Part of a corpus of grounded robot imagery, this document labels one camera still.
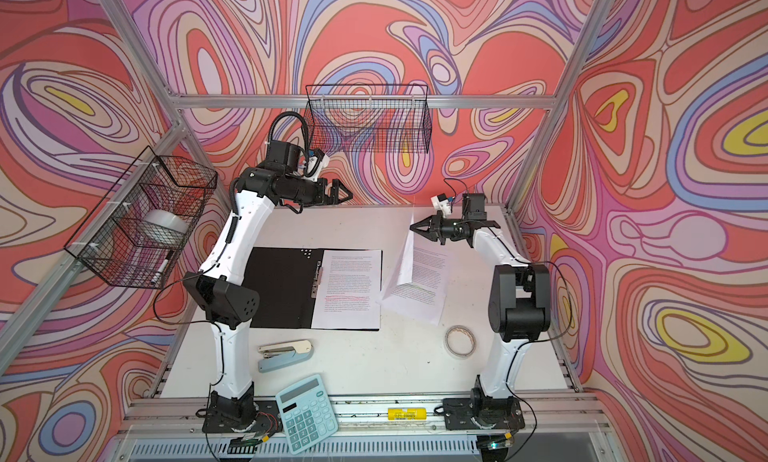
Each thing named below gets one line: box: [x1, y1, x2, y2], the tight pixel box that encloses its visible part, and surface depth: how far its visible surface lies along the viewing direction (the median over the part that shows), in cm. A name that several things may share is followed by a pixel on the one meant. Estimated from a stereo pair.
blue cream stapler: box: [257, 339, 314, 373], surface depth 82 cm
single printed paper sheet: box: [311, 250, 382, 329], surface depth 98 cm
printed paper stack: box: [380, 213, 450, 325], surface depth 96 cm
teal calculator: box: [276, 374, 339, 454], surface depth 73 cm
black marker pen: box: [151, 250, 175, 285], surface depth 73 cm
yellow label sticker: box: [387, 407, 427, 421], surface depth 74 cm
